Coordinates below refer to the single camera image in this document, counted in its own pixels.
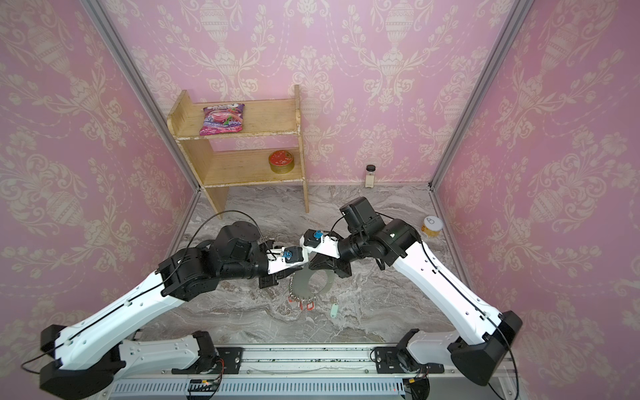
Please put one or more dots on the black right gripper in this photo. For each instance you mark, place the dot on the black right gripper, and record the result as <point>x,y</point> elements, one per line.
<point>337,265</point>

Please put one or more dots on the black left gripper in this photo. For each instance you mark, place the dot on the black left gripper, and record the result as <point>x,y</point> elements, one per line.
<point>270,279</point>

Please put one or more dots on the mint green key tag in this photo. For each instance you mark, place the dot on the mint green key tag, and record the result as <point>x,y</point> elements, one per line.
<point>334,310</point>

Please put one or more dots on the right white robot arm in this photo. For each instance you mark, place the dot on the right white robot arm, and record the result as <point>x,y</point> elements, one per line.
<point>483,335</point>

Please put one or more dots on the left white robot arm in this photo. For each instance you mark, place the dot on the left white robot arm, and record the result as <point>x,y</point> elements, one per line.
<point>90,356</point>

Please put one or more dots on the spice jar black lid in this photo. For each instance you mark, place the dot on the spice jar black lid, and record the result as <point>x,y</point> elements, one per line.
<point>370,176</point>

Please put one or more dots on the red gold round tin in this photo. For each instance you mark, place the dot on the red gold round tin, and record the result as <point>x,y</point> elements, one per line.
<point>281,161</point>

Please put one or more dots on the orange fruit can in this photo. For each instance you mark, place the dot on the orange fruit can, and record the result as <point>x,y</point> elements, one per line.
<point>432,226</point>

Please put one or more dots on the pink snack bag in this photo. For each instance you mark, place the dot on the pink snack bag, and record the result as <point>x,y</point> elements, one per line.
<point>222,118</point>

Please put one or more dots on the wooden two-tier shelf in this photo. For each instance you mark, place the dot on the wooden two-tier shelf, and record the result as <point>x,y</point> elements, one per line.
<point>218,171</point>

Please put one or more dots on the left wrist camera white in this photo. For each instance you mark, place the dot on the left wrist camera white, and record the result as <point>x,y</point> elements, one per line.
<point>281,259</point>

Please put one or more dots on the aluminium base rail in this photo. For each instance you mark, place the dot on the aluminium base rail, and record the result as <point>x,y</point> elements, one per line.
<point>383,358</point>

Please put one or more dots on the white perforated cable tray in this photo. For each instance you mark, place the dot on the white perforated cable tray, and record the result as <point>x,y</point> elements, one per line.
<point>270,388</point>

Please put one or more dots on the aluminium corner post left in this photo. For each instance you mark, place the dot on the aluminium corner post left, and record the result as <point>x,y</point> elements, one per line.
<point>99,16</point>

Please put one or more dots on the aluminium corner post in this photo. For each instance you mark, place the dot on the aluminium corner post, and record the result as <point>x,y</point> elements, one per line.
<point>496,56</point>
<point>99,16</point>

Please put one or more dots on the aluminium corner post right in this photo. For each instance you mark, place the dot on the aluminium corner post right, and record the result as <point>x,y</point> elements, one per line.
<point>496,56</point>

